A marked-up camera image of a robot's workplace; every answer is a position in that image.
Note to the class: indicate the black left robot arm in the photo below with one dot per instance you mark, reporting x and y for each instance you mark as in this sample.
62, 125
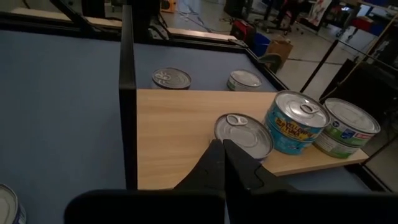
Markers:
143, 18

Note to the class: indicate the cardboard box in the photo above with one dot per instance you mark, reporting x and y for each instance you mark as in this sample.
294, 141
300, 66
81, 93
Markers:
280, 46

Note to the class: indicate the dark blue albacore tuna can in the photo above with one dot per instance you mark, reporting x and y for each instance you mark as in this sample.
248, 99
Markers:
252, 137
171, 77
7, 205

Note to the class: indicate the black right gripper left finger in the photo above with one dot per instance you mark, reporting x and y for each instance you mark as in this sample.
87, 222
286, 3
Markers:
211, 174

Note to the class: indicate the orange box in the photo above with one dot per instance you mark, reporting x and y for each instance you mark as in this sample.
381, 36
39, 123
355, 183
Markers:
168, 5

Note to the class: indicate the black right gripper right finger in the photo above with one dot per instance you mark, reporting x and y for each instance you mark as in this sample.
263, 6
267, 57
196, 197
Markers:
239, 177

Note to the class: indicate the red bag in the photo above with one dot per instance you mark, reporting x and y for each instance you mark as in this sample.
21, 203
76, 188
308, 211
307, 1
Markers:
242, 29

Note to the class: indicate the green white tuna can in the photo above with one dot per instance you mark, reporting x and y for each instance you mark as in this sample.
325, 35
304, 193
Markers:
351, 115
245, 77

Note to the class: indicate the wooden shelf with black frame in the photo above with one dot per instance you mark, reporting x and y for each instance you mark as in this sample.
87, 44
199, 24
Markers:
174, 133

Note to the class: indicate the blue bin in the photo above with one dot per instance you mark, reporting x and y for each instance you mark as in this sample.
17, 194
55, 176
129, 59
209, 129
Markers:
259, 43

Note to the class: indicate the teal yellowfin tuna can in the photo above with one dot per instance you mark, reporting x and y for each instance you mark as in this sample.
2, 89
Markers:
295, 109

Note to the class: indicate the colourful poster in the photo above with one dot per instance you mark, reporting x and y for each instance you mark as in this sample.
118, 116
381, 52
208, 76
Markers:
318, 11

